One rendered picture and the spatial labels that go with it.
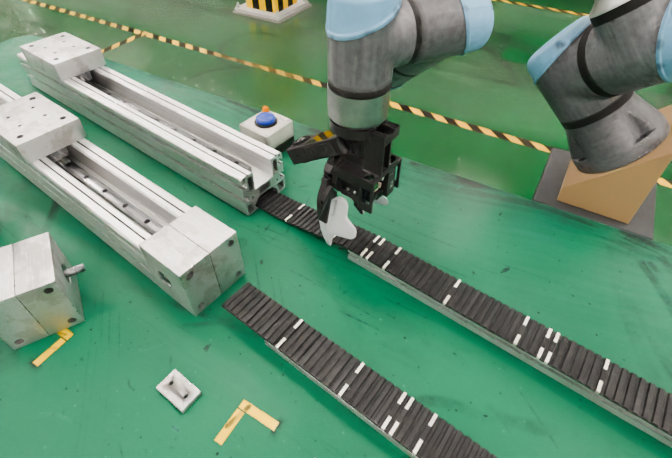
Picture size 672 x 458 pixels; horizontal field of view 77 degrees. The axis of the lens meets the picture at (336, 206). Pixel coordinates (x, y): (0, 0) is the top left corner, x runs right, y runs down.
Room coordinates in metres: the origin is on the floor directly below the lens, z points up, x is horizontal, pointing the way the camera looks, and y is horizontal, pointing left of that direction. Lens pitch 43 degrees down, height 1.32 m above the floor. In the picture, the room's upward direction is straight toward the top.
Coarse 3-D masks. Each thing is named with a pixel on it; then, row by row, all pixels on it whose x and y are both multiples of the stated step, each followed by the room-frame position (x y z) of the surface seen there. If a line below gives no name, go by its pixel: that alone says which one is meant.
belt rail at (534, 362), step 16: (352, 256) 0.44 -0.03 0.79; (384, 272) 0.40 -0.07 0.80; (400, 288) 0.38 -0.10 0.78; (432, 304) 0.35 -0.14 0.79; (464, 320) 0.32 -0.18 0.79; (496, 336) 0.29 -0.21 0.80; (512, 352) 0.28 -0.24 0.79; (544, 368) 0.25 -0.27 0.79; (576, 384) 0.23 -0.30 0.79; (592, 400) 0.22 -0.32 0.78; (608, 400) 0.21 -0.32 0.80; (624, 416) 0.20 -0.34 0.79; (656, 432) 0.18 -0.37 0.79
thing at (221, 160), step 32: (64, 96) 0.91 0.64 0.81; (96, 96) 0.82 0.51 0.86; (128, 96) 0.87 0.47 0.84; (160, 96) 0.82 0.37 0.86; (128, 128) 0.75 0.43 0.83; (160, 128) 0.70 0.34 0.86; (192, 128) 0.73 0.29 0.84; (224, 128) 0.70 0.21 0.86; (160, 160) 0.69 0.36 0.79; (192, 160) 0.62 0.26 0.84; (224, 160) 0.59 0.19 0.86; (256, 160) 0.62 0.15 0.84; (224, 192) 0.57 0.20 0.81; (256, 192) 0.56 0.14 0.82
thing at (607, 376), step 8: (608, 360) 0.25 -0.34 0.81; (600, 368) 0.24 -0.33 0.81; (608, 368) 0.24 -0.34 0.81; (616, 368) 0.24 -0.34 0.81; (600, 376) 0.23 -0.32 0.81; (608, 376) 0.23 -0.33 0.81; (616, 376) 0.23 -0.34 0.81; (600, 384) 0.22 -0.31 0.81; (608, 384) 0.22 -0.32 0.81; (600, 392) 0.21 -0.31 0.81; (608, 392) 0.21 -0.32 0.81
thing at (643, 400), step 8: (640, 384) 0.22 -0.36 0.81; (648, 384) 0.22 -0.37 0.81; (640, 392) 0.21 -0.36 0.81; (648, 392) 0.21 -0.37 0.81; (640, 400) 0.20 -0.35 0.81; (648, 400) 0.20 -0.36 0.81; (632, 408) 0.20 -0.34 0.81; (640, 408) 0.20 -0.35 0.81; (648, 408) 0.20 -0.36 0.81; (640, 416) 0.19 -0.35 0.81; (648, 416) 0.19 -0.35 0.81
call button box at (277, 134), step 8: (272, 112) 0.80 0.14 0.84; (248, 120) 0.76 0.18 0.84; (280, 120) 0.76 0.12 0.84; (288, 120) 0.76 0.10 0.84; (240, 128) 0.75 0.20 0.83; (248, 128) 0.74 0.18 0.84; (256, 128) 0.73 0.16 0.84; (264, 128) 0.73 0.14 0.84; (272, 128) 0.73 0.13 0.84; (280, 128) 0.74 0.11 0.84; (288, 128) 0.75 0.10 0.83; (248, 136) 0.73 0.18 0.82; (256, 136) 0.72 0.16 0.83; (264, 136) 0.71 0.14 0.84; (272, 136) 0.71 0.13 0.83; (280, 136) 0.73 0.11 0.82; (288, 136) 0.75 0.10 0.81; (272, 144) 0.71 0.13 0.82; (280, 144) 0.73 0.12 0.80; (288, 144) 0.75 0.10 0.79
